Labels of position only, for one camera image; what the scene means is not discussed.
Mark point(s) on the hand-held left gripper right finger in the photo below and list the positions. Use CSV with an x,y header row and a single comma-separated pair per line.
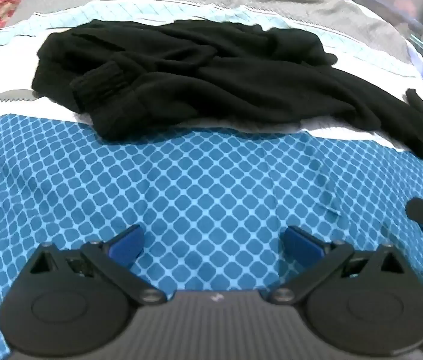
x,y
301,245

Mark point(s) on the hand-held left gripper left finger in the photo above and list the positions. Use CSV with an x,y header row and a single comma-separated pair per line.
x,y
127,244

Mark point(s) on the black pants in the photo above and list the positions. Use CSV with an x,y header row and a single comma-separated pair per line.
x,y
196,67

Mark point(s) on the blue patterned bedspread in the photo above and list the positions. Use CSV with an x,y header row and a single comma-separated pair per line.
x,y
196,180

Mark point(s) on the clear plastic storage box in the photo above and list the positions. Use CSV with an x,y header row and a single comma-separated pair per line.
x,y
402,3

